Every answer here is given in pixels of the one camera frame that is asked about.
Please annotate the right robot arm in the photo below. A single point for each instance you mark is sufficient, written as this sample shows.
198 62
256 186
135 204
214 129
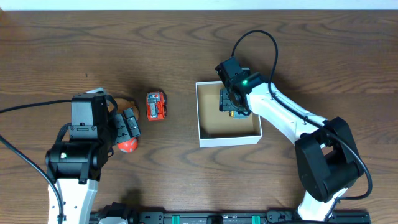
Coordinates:
328 160

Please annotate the brown plush toy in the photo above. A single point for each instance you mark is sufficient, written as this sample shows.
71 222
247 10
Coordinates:
124 104

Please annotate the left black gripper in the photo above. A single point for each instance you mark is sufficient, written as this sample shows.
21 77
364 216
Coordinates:
125 125

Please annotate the yellow grey toy car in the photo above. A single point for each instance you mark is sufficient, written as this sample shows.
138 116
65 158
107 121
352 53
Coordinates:
237 115

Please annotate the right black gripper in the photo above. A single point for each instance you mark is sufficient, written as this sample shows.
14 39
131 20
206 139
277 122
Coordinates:
229 101

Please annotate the black mounting rail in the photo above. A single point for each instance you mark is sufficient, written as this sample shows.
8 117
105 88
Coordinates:
120 213

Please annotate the red toy fire truck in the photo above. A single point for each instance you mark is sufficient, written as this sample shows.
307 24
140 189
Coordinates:
156 106

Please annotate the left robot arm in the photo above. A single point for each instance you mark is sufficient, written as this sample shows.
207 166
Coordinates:
74 166

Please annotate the white cardboard box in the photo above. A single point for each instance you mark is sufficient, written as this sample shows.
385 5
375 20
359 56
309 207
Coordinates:
216 128

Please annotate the orange toy ball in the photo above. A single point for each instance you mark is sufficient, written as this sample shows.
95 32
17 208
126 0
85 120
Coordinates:
128 146

